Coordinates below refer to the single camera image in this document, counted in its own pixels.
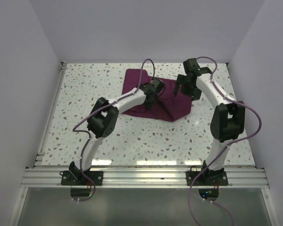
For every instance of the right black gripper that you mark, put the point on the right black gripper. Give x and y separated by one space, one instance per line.
195 94

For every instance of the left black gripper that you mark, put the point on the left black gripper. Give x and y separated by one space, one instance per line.
148 104

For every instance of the purple surgical wrap cloth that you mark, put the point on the purple surgical wrap cloth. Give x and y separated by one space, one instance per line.
168 107

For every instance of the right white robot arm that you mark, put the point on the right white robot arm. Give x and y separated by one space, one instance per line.
227 121

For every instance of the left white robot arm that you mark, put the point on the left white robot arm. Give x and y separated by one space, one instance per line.
102 120

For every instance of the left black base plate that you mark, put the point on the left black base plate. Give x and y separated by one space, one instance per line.
69 180

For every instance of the aluminium mounting rail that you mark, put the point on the aluminium mounting rail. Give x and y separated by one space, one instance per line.
145 177

